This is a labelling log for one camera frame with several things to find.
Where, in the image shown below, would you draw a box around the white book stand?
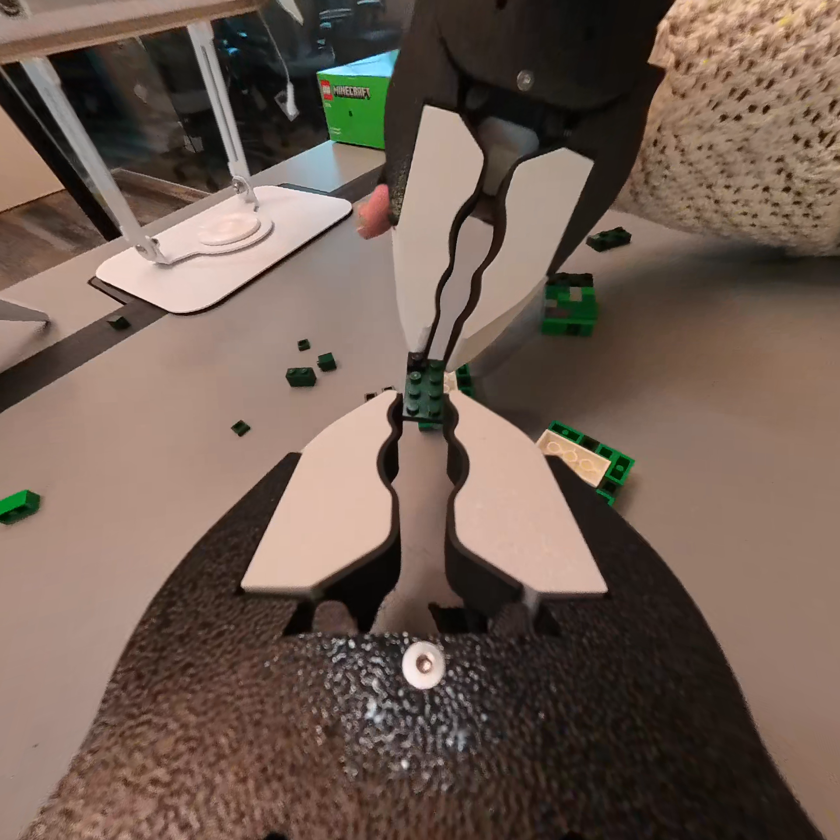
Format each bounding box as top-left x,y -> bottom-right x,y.
0,0 -> 354,316

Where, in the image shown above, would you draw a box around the scattered small dark lego pieces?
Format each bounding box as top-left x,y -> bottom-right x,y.
108,315 -> 395,437

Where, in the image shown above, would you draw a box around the green cardboard lego box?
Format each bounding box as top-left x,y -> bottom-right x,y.
317,49 -> 401,151

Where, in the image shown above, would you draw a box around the bright green lego brick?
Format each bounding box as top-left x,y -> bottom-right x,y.
0,490 -> 42,525

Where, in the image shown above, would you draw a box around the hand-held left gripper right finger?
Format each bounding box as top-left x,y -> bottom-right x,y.
446,392 -> 609,633

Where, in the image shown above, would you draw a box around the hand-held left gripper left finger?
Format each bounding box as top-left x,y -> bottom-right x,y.
240,390 -> 403,633

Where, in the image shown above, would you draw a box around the dark green lego assembly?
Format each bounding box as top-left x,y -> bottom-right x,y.
403,360 -> 448,432

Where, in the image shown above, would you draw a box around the person's right forearm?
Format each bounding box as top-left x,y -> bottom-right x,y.
613,0 -> 840,258

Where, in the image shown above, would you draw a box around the person's right hand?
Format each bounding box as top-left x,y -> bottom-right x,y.
354,184 -> 395,237

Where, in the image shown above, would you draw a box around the green lego block dark studs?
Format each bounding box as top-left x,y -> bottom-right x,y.
541,272 -> 599,339

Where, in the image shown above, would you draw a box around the white hanging cord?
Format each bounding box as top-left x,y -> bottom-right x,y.
259,13 -> 301,120

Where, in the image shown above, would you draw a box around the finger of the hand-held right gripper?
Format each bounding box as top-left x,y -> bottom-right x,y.
443,146 -> 596,368
392,104 -> 488,358

